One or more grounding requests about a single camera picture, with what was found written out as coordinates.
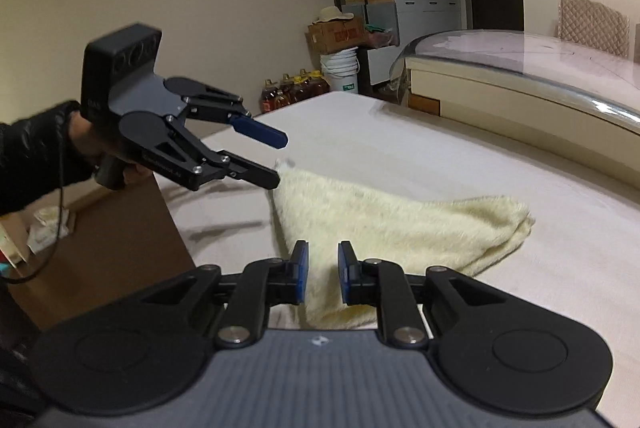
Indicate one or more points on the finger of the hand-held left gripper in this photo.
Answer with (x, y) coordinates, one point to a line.
(260, 175)
(260, 133)

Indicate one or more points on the person's left forearm black sleeve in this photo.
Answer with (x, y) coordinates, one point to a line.
(30, 158)

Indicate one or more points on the crumpled white paper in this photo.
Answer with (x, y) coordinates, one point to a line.
(47, 228)

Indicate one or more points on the group of amber oil bottles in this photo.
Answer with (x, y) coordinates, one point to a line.
(295, 91)

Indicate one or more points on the red plastic bag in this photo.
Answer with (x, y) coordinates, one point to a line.
(385, 39)

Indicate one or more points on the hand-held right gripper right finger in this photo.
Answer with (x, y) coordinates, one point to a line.
(345, 275)

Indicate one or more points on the white plastic bucket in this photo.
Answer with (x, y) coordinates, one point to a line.
(342, 73)

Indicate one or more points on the beige dining table glass top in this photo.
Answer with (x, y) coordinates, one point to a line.
(500, 83)

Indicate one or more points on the person's left hand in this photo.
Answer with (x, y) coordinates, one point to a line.
(87, 138)

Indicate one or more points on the beige quilted chair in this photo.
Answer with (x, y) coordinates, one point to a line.
(590, 23)

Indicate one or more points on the cream terry towel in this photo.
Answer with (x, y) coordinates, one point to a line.
(390, 228)

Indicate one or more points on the cardboard box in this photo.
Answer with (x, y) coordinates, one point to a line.
(337, 37)

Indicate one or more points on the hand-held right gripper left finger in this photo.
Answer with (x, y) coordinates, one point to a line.
(300, 275)

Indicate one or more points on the straw hat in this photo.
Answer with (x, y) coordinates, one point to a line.
(330, 14)

